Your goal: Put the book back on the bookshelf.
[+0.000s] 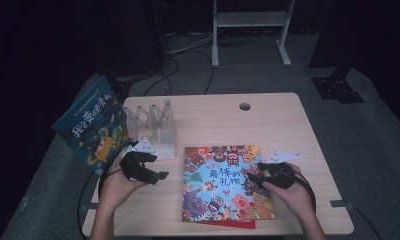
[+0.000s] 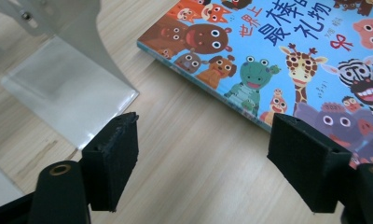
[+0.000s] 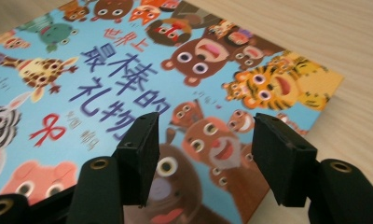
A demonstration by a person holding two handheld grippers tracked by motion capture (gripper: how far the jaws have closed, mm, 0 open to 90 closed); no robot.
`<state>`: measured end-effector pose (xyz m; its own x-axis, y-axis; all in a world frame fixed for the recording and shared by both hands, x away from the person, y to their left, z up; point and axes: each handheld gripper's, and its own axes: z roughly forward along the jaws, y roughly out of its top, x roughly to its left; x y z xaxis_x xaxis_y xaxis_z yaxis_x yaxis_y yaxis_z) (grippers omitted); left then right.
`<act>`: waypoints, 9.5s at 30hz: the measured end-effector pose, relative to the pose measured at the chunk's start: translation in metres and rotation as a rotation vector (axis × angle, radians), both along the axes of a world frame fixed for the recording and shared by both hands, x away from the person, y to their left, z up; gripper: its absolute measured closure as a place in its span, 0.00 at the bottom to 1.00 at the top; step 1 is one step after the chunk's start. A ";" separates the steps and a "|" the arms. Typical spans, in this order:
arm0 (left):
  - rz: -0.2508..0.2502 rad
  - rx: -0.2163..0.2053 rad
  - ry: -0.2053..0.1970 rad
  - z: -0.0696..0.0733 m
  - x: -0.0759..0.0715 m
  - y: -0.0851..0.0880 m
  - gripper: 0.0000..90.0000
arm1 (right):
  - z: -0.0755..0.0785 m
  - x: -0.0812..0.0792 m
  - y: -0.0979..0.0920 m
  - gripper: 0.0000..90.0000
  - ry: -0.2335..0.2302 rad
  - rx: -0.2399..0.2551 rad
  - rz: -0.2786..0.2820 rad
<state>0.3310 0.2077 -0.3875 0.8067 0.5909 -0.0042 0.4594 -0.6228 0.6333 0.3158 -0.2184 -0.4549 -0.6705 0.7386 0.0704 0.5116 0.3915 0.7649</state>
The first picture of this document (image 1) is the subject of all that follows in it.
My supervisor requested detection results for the thin black cable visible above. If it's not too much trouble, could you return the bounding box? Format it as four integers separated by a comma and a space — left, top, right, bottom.
347, 202, 384, 240
76, 170, 101, 240

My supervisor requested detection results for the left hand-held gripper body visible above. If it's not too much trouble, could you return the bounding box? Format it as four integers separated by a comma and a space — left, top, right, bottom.
119, 138, 158, 182

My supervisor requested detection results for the right hand-held gripper cable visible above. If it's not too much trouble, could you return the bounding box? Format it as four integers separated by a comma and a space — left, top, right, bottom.
287, 170, 318, 215

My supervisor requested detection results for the white metal stand frame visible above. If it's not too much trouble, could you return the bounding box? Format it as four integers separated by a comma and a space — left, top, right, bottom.
211, 0, 297, 69

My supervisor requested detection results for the person's right hand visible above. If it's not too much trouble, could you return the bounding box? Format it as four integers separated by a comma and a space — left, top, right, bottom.
262, 165, 314, 218

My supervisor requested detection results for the black floor cable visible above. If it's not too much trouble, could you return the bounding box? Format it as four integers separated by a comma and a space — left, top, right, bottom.
143, 57, 181, 97
187, 49, 216, 96

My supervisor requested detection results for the grey floor cable bundle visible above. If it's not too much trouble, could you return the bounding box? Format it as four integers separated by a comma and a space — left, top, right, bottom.
165, 30, 216, 57

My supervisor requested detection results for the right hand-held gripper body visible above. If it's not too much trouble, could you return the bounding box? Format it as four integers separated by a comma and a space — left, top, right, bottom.
257, 150, 302, 190

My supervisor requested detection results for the left hand-held gripper cable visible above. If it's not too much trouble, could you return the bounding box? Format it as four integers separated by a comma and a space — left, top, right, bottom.
97, 141, 140, 198

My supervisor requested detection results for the black stand base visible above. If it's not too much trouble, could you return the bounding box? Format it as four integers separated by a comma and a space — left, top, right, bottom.
310, 65, 366, 105
109, 73, 133, 103

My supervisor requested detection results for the person's left hand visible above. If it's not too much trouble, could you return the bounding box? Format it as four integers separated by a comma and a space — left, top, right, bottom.
99, 163, 146, 209

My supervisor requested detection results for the white expandable book rack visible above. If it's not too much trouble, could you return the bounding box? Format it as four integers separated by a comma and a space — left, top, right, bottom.
122, 99, 178, 162

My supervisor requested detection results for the blue monster picture book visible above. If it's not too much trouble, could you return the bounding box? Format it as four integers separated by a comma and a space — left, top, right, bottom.
51, 74, 131, 176

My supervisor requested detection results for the red picture book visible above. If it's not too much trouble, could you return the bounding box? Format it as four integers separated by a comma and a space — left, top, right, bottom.
195, 218, 257, 230

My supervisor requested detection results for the colourful animals picture book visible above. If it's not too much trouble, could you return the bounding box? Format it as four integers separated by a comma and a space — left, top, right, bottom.
182, 144, 276, 223

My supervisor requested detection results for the hand-held gripper cable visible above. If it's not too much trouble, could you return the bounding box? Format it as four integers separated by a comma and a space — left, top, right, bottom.
97, 141, 140, 198
287, 170, 318, 215

